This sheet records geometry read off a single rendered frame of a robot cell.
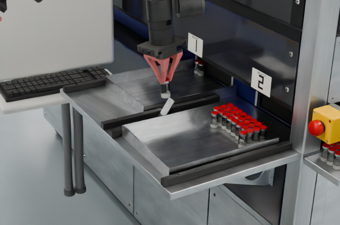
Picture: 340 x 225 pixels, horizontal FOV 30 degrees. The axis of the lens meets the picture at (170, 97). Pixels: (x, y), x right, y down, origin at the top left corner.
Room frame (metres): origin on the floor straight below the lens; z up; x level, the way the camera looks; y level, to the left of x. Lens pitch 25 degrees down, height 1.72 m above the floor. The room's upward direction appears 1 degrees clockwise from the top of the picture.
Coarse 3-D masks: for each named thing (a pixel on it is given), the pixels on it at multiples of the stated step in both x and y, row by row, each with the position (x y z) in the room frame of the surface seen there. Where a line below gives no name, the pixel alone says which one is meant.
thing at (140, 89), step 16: (192, 64) 2.07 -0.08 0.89; (112, 80) 1.91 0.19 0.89; (128, 80) 1.94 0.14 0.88; (144, 80) 1.95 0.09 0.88; (176, 80) 1.95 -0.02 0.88; (192, 80) 1.96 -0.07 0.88; (208, 80) 1.96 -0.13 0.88; (128, 96) 1.76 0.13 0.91; (144, 96) 1.82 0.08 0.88; (160, 96) 1.82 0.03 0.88; (176, 96) 1.83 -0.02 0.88; (192, 96) 1.77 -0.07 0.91; (208, 96) 1.80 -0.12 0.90; (224, 96) 1.83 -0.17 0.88
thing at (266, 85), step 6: (252, 72) 1.67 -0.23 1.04; (258, 72) 1.65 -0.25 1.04; (252, 78) 1.67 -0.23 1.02; (258, 78) 1.64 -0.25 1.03; (264, 78) 1.62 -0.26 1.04; (270, 78) 1.60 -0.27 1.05; (252, 84) 1.66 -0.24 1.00; (264, 84) 1.62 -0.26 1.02; (270, 84) 1.60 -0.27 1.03; (258, 90) 1.64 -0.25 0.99; (264, 90) 1.62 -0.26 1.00; (270, 90) 1.60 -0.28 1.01
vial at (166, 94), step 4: (168, 80) 1.36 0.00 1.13; (160, 84) 1.36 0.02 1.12; (164, 84) 1.36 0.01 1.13; (168, 84) 1.36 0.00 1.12; (164, 88) 1.35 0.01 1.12; (168, 88) 1.36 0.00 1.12; (164, 92) 1.35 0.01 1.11; (168, 92) 1.36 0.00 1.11; (164, 96) 1.35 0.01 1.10; (168, 96) 1.36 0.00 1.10
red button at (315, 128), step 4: (316, 120) 1.41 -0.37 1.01; (312, 124) 1.40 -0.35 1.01; (316, 124) 1.40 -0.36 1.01; (320, 124) 1.40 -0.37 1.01; (308, 128) 1.42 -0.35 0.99; (312, 128) 1.40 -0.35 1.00; (316, 128) 1.39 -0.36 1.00; (320, 128) 1.39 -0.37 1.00; (312, 132) 1.40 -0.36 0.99; (316, 132) 1.39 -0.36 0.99; (320, 132) 1.39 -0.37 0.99; (316, 136) 1.40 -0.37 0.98
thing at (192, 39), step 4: (188, 32) 1.96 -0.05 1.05; (188, 36) 1.96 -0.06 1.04; (192, 36) 1.94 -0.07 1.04; (188, 40) 1.96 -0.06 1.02; (192, 40) 1.94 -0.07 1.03; (200, 40) 1.90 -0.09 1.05; (188, 44) 1.96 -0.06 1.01; (192, 44) 1.94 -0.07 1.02; (200, 44) 1.90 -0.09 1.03; (188, 48) 1.96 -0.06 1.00; (192, 48) 1.94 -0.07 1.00; (200, 48) 1.90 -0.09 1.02; (192, 52) 1.94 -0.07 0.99; (196, 52) 1.92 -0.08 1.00; (200, 52) 1.90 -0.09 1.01; (200, 56) 1.89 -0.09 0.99
